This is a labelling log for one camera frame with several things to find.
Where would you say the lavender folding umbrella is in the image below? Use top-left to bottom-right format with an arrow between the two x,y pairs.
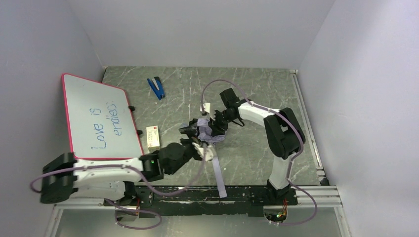
180,118 -> 227,198

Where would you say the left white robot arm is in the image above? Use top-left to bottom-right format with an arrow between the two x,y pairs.
30,137 -> 214,204

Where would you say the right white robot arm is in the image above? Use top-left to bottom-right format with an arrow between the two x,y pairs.
209,88 -> 305,198

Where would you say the small beige box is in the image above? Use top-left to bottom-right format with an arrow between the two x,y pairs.
146,125 -> 161,153

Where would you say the blue stapler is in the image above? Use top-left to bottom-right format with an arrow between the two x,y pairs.
147,77 -> 166,100

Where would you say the pink framed whiteboard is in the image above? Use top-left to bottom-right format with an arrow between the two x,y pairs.
62,74 -> 144,160

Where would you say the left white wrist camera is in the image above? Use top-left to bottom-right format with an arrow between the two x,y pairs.
192,143 -> 217,161

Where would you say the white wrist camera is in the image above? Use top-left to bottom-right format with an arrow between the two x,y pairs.
192,143 -> 217,161
200,103 -> 215,119

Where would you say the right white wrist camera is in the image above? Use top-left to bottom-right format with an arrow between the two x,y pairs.
200,103 -> 215,119

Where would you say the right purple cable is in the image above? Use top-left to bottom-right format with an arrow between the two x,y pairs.
200,79 -> 318,228

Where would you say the purple cable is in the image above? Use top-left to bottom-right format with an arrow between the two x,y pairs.
200,79 -> 318,228
29,147 -> 207,230

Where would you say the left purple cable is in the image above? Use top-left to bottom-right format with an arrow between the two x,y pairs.
29,147 -> 207,230

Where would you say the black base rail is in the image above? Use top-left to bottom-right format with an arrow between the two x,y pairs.
116,185 -> 298,217

